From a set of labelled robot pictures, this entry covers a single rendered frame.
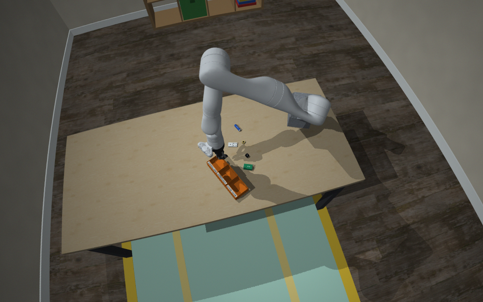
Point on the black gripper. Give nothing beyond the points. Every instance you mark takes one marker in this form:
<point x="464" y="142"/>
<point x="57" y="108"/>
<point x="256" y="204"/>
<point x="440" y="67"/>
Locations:
<point x="220" y="153"/>

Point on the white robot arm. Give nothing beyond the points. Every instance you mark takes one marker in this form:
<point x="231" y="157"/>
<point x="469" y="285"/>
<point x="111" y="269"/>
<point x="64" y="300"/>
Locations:
<point x="215" y="74"/>

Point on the orange three-compartment bin rack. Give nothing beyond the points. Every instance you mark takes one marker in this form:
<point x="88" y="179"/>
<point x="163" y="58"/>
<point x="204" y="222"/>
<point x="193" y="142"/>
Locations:
<point x="228" y="177"/>

